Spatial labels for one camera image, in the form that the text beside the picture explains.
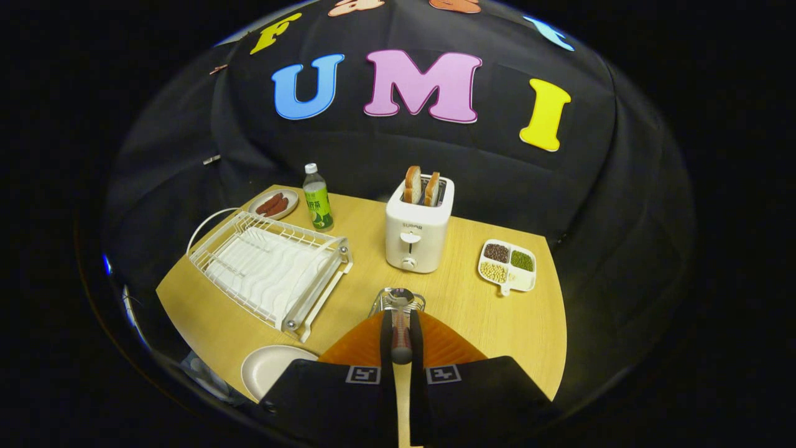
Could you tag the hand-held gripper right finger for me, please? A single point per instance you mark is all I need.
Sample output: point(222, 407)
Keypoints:
point(418, 339)

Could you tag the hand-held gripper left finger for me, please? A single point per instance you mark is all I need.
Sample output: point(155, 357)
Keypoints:
point(385, 336)

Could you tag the spoon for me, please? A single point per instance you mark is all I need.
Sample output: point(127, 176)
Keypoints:
point(401, 336)

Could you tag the large beige plate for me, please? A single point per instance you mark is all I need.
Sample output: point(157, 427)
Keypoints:
point(267, 370)

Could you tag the white divided dish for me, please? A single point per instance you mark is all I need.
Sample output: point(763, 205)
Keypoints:
point(521, 280)

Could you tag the small beige plate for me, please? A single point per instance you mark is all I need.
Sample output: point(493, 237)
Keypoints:
point(289, 211)

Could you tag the white toaster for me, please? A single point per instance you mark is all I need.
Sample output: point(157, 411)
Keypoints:
point(416, 239)

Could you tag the pile of yellow beans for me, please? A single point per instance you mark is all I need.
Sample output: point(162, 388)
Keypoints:
point(493, 272)

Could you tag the pile of brown beans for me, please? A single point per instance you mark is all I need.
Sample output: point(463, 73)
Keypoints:
point(496, 252)

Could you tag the pile of green beans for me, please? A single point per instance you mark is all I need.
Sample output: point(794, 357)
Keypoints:
point(522, 261)

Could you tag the green label drink bottle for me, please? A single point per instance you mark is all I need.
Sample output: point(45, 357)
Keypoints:
point(318, 202)

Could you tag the toast bread slice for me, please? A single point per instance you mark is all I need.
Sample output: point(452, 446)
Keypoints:
point(432, 190)
point(413, 185)

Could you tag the red meat piece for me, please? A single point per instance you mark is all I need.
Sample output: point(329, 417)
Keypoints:
point(269, 202)
point(278, 208)

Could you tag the black backdrop cloth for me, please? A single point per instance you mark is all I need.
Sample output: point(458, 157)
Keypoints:
point(373, 149)

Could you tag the silver metal clip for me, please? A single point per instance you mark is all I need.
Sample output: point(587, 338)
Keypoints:
point(211, 160)

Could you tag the pink clip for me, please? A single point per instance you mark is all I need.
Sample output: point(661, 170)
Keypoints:
point(217, 68)

